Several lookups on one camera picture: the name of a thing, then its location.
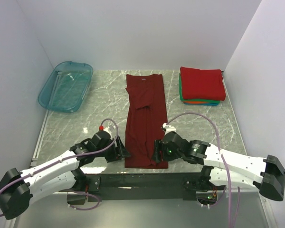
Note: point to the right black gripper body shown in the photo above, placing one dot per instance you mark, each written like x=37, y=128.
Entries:
x=169, y=155

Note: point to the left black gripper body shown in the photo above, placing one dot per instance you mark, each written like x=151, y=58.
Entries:
x=110, y=154

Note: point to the dark red t-shirt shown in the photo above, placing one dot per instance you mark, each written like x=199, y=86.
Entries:
x=147, y=113

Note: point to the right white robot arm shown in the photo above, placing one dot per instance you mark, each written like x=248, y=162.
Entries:
x=223, y=168

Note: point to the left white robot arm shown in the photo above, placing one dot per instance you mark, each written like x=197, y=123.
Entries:
x=20, y=189

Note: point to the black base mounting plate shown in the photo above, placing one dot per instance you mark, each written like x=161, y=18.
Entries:
x=147, y=186

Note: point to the folded blue t-shirt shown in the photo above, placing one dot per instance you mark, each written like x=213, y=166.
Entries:
x=204, y=104

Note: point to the folded orange t-shirt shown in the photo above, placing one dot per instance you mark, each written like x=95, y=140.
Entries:
x=194, y=102

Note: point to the blue transparent plastic bin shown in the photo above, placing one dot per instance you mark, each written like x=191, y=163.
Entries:
x=66, y=87

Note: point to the folded red t-shirt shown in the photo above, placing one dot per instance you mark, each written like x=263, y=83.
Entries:
x=202, y=83

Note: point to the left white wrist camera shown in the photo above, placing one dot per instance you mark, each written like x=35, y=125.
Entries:
x=108, y=129

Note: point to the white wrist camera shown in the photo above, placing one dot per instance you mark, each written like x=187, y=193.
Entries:
x=167, y=128
x=108, y=129

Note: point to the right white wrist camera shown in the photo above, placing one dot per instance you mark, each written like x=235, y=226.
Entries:
x=167, y=128

